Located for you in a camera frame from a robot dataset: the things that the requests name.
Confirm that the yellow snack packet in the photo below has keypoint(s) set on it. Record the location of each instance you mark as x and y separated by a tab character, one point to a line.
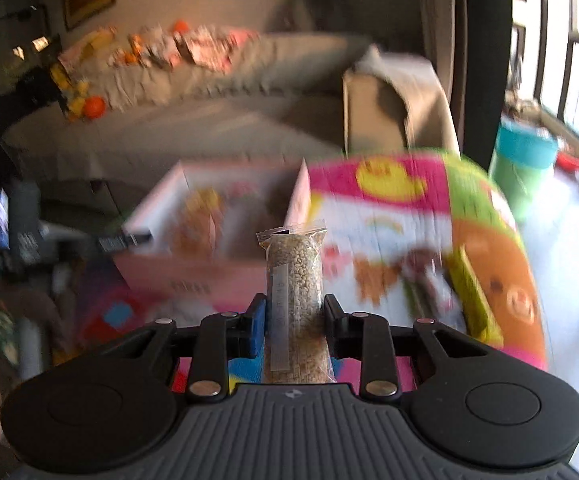
474	300

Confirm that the beige curtain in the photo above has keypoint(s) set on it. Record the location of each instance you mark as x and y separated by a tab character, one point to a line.
439	10

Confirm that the pink floral clothes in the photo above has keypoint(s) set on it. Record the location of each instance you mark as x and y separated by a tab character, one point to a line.
214	47

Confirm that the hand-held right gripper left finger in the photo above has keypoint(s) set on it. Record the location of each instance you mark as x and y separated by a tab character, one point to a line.
257	327

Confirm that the black window frame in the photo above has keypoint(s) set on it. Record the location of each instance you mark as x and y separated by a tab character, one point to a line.
564	60

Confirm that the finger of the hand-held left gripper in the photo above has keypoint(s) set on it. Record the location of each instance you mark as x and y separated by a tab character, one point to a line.
139	236

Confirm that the grain bar clear packet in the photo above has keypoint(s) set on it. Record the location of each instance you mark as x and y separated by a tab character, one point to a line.
299	285

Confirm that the beige cardboard box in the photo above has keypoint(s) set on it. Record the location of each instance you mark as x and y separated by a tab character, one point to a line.
372	110

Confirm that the yellow soft toy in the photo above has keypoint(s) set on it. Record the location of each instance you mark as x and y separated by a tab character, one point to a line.
69	90

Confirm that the pink cardboard box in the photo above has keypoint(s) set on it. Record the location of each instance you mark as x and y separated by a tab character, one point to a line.
194	275

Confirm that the pale pink cloth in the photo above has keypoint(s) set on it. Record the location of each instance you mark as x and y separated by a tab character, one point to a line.
86	47

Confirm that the beige covered sofa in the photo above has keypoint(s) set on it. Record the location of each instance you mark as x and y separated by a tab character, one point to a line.
194	120

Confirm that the green plastic basin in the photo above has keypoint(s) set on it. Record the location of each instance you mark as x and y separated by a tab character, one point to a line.
514	187

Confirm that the dark pillar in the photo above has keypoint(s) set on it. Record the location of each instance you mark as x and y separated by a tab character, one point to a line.
487	50

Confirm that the grey neck pillow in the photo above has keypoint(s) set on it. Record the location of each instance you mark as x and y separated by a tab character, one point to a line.
314	10

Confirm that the red plastic basin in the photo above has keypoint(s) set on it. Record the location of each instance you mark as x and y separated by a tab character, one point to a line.
569	161

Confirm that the orange ball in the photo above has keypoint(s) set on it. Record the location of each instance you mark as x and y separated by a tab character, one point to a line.
93	108

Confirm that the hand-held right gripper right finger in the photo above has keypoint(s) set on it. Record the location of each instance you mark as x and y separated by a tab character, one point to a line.
333	325

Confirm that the orange cloth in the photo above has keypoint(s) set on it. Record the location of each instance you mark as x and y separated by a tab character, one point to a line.
180	26

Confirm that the long brown bread packet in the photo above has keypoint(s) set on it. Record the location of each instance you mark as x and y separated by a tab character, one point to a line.
197	225

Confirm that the colourful play mat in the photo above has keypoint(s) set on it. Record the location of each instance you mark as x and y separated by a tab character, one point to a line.
409	220

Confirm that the white patterned clothes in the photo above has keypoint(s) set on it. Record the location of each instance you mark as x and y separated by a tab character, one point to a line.
149	50

